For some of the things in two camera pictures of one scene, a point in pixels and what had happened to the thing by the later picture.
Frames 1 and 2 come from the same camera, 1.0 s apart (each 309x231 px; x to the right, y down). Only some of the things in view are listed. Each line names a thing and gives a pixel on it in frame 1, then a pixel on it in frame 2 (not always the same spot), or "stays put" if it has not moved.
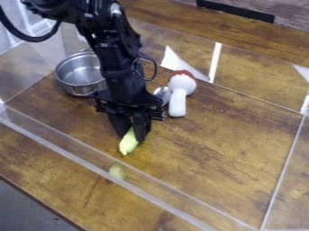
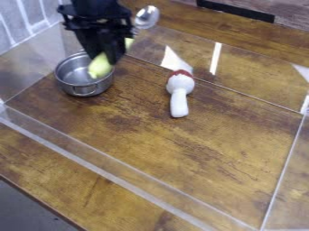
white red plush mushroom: (182, 85) stays put
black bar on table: (264, 17) stays put
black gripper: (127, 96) to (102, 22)
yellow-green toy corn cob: (128, 142) to (146, 17)
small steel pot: (79, 74) stays put
